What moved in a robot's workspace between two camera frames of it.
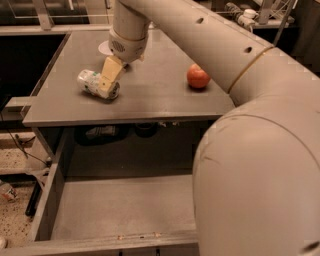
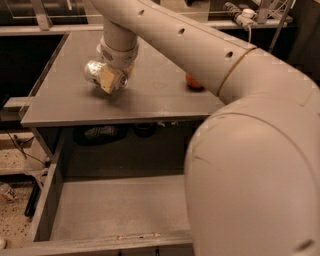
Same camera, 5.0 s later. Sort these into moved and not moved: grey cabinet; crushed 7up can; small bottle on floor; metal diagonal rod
Moved: crushed 7up can
Not moved: small bottle on floor; grey cabinet; metal diagonal rod
